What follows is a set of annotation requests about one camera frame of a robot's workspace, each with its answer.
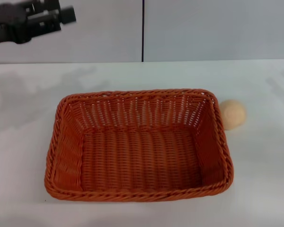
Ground round beige bread bun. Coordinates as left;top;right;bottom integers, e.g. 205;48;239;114
219;99;247;131

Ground orange woven rectangular basket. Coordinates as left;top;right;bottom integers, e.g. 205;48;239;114
44;88;234;203

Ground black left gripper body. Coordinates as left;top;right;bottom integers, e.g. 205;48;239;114
0;3;31;47

